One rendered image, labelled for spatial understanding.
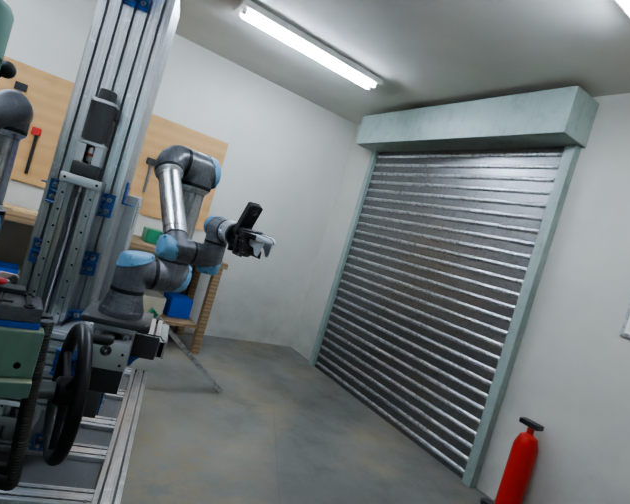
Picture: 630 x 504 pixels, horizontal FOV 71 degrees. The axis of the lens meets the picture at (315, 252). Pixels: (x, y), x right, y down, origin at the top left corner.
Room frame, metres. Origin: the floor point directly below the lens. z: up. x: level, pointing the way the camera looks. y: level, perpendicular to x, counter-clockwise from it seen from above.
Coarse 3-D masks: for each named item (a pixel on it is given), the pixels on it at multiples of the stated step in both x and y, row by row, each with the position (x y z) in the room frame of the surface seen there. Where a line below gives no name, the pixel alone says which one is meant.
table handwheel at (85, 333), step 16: (80, 336) 0.90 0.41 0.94; (64, 352) 1.02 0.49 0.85; (80, 352) 0.87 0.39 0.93; (64, 368) 0.98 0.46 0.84; (80, 368) 0.85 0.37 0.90; (48, 384) 0.91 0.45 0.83; (64, 384) 0.92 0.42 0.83; (80, 384) 0.83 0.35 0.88; (48, 400) 1.02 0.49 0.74; (64, 400) 0.91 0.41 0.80; (80, 400) 0.83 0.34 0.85; (48, 416) 1.00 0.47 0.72; (64, 416) 0.93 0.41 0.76; (80, 416) 0.83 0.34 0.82; (48, 432) 0.97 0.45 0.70; (64, 432) 0.82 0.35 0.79; (48, 448) 0.92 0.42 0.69; (64, 448) 0.83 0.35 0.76; (48, 464) 0.87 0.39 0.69
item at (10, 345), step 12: (0, 336) 0.78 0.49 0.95; (12, 336) 0.79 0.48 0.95; (24, 336) 0.81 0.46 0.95; (36, 336) 0.82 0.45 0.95; (0, 348) 0.79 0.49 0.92; (12, 348) 0.80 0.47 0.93; (24, 348) 0.81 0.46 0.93; (36, 348) 0.82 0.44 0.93; (0, 360) 0.79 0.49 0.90; (12, 360) 0.80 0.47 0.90; (24, 360) 0.81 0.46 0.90; (36, 360) 0.82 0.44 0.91; (0, 372) 0.79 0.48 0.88; (12, 372) 0.80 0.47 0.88; (24, 372) 0.81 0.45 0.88
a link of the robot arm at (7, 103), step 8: (0, 96) 1.41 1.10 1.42; (8, 96) 1.43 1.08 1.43; (16, 96) 1.45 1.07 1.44; (24, 96) 1.48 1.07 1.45; (0, 104) 1.40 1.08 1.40; (8, 104) 1.42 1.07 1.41; (16, 104) 1.44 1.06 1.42; (24, 104) 1.47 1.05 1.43; (0, 112) 1.40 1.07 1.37; (8, 112) 1.42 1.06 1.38; (16, 112) 1.44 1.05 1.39; (24, 112) 1.47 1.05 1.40; (0, 120) 1.41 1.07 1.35; (8, 120) 1.43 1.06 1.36; (16, 120) 1.46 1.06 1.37; (24, 120) 1.49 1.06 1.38; (0, 128) 1.44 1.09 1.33
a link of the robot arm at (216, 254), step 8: (208, 240) 1.45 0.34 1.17; (200, 248) 1.42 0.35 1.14; (208, 248) 1.44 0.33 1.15; (216, 248) 1.45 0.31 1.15; (224, 248) 1.47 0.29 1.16; (200, 256) 1.42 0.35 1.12; (208, 256) 1.43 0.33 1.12; (216, 256) 1.45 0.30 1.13; (192, 264) 1.43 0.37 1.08; (200, 264) 1.44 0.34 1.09; (208, 264) 1.45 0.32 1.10; (216, 264) 1.46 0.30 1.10; (208, 272) 1.45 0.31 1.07; (216, 272) 1.47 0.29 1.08
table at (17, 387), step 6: (0, 378) 0.79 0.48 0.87; (6, 378) 0.80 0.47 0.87; (12, 378) 0.80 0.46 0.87; (18, 378) 0.81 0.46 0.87; (24, 378) 0.82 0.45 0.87; (30, 378) 0.82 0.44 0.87; (0, 384) 0.78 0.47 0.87; (6, 384) 0.78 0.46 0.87; (12, 384) 0.79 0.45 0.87; (18, 384) 0.79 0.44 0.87; (24, 384) 0.80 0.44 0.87; (30, 384) 0.81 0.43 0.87; (0, 390) 0.78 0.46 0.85; (6, 390) 0.79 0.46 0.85; (12, 390) 0.79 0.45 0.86; (18, 390) 0.80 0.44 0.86; (24, 390) 0.80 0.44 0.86; (0, 396) 0.78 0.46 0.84; (6, 396) 0.79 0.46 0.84; (12, 396) 0.79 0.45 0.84; (18, 396) 0.80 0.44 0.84; (24, 396) 0.80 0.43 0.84
